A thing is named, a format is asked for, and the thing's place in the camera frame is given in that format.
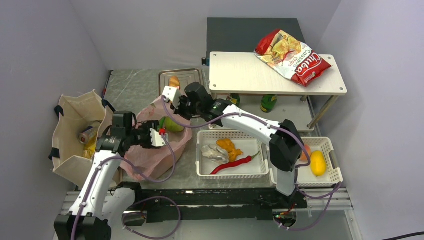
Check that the pink plastic grocery bag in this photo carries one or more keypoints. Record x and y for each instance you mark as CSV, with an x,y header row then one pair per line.
x,y
153,164

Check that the yellow mango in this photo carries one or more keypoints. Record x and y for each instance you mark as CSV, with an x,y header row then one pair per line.
x,y
318,165

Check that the left green glass bottle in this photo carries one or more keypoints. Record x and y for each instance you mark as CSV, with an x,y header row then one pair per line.
x,y
234,98

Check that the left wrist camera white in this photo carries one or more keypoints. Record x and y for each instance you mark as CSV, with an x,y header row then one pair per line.
x,y
159,138

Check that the can inside tote bag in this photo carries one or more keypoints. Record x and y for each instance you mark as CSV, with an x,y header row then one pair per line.
x,y
89,133

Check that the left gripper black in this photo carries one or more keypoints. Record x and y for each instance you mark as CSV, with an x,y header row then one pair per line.
x,y
148,125

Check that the left white plastic basket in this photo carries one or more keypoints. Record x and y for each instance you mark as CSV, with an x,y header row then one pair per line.
x,y
258,167

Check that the red cassava chips bag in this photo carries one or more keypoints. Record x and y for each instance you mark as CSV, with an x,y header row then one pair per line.
x,y
291,58

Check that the bread loaf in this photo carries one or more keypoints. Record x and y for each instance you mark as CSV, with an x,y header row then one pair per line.
x,y
174,81

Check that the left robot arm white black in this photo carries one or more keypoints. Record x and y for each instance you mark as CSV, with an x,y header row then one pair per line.
x,y
92,216

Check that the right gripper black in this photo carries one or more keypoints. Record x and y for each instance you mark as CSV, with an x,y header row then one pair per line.
x,y
179,111

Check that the red chili pepper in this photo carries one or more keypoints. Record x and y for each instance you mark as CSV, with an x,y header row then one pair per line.
x,y
234,164

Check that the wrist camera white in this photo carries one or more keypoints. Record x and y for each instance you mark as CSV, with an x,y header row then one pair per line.
x,y
172,95
159,138

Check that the white two-tier shelf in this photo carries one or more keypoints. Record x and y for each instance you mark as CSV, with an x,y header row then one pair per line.
x,y
244,74

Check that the orange habanero pepper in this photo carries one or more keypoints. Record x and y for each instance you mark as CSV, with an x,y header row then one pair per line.
x,y
231,149

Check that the dark grey back panel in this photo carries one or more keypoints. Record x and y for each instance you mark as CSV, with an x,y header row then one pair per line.
x,y
241,35

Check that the right green glass bottle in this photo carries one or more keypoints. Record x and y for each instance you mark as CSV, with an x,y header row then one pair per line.
x,y
268,102

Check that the beige canvas tote bag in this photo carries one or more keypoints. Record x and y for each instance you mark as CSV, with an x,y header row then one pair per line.
x,y
74,115

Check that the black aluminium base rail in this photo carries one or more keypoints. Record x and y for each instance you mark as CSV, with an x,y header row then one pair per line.
x,y
234,203

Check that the clear dumplings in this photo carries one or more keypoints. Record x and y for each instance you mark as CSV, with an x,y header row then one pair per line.
x,y
215,153

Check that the green cabbage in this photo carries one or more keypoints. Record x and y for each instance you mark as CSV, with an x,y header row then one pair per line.
x,y
172,126

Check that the metal baking tray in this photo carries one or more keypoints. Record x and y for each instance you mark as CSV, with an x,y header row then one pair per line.
x,y
185,76

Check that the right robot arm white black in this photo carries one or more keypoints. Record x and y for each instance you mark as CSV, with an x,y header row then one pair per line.
x,y
282,138

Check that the green glass bottle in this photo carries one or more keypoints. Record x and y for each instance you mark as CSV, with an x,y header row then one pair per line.
x,y
268,102
234,98

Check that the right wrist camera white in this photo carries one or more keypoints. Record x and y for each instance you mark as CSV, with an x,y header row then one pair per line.
x,y
172,95

